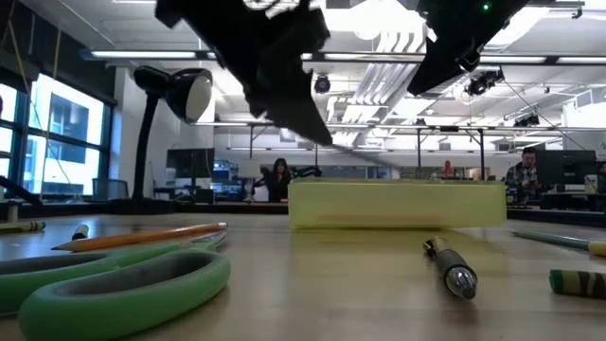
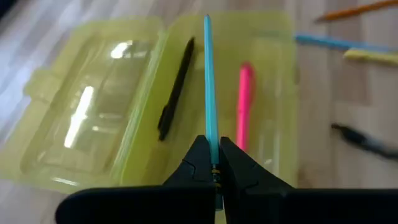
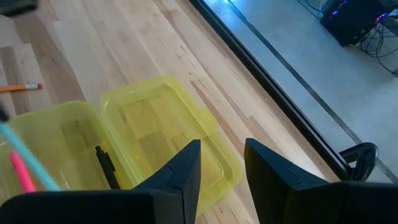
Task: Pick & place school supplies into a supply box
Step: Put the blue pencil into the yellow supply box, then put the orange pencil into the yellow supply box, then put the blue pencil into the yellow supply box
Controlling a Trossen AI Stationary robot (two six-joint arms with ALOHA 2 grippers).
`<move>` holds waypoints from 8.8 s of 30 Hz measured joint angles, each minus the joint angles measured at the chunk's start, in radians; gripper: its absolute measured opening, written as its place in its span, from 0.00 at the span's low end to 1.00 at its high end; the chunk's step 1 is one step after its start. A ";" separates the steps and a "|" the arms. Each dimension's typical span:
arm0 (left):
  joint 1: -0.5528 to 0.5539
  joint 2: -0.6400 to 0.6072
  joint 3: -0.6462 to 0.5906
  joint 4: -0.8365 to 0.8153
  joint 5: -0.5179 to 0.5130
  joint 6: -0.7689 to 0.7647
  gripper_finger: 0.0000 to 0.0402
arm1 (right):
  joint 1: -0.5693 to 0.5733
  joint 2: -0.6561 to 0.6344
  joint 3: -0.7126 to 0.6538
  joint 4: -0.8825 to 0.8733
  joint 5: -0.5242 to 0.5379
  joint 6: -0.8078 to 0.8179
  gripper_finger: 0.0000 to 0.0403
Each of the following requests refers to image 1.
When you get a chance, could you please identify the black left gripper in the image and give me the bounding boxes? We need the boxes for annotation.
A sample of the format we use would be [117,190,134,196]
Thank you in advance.
[154,0,334,147]

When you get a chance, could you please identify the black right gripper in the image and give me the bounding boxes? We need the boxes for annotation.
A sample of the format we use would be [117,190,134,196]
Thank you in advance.
[406,0,531,96]

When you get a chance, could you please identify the yellow-green translucent supply box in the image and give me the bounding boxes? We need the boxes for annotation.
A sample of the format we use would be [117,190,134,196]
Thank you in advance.
[287,178,508,231]

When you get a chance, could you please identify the orange wooden pencil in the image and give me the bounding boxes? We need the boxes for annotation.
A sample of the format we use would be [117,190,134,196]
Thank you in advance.
[50,221,229,253]

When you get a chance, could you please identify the grey click pen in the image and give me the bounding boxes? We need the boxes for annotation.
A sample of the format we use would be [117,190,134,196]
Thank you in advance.
[422,235,479,301]

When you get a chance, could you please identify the green-handled scissors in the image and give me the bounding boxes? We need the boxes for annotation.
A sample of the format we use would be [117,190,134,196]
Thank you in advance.
[0,230,233,341]

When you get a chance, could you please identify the green crayon yellow-green wrapper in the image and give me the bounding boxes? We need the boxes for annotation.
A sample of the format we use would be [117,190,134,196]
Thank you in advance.
[0,220,47,234]
[548,268,606,299]

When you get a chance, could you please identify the black ceiling device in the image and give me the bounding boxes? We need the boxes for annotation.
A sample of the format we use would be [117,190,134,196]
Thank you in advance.
[463,68,506,97]

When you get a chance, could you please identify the white shaded table lamp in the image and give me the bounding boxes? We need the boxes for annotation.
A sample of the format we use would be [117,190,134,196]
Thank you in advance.
[238,158,262,200]

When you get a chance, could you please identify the black desk lamp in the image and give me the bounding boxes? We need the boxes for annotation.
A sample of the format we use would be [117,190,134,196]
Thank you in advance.
[131,65,214,205]

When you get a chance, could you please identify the black computer monitor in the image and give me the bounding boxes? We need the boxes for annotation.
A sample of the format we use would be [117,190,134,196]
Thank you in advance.
[535,149,598,187]
[165,148,216,180]

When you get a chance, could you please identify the grey bin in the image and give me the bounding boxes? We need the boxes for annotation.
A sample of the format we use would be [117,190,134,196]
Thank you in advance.
[92,177,130,203]

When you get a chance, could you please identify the large window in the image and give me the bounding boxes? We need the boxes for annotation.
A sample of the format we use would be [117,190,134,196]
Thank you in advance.
[0,73,113,198]

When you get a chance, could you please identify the black metal rack frame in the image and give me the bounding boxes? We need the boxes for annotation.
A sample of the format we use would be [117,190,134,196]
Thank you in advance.
[248,121,487,181]

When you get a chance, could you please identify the black aluminium table frame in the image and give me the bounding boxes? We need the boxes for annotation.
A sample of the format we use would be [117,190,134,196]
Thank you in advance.
[0,175,606,228]

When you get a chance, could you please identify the long black light rail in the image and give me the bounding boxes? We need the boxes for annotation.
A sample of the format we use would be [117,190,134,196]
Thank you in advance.
[80,46,606,66]

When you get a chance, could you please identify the white plastic post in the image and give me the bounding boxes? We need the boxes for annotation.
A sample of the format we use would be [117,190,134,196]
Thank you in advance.
[4,198,23,224]

